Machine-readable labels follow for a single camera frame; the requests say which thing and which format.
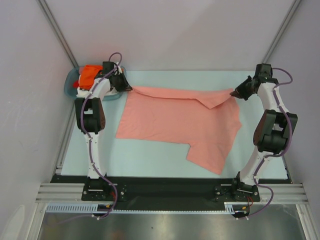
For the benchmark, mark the orange t shirt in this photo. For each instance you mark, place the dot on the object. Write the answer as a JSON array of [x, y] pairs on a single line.
[[87, 76]]

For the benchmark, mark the salmon pink t shirt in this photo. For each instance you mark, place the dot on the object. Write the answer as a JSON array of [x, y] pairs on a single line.
[[208, 121]]

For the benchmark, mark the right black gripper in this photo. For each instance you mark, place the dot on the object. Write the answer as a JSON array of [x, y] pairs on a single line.
[[239, 92]]

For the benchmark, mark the blue plastic laundry basket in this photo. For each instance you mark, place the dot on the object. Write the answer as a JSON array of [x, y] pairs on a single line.
[[71, 91]]

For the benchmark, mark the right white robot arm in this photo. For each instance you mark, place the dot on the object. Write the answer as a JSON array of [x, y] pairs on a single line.
[[273, 134]]

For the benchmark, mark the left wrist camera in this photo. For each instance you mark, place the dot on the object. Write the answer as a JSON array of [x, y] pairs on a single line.
[[112, 67]]

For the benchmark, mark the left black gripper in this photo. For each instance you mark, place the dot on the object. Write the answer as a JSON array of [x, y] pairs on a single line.
[[124, 86]]

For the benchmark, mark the blue slotted cable duct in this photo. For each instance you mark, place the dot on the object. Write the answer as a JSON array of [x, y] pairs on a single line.
[[77, 208]]

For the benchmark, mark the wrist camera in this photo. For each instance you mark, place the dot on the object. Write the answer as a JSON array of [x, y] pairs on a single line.
[[263, 70], [112, 67]]

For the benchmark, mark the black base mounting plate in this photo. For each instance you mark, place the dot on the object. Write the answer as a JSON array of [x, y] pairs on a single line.
[[167, 194]]

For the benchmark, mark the white t shirt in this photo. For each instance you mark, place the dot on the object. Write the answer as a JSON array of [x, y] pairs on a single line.
[[83, 93]]

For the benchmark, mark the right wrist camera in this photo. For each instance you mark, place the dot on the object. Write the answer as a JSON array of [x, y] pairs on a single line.
[[263, 70]]

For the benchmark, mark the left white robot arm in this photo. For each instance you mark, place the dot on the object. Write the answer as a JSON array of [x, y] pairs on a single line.
[[90, 116]]

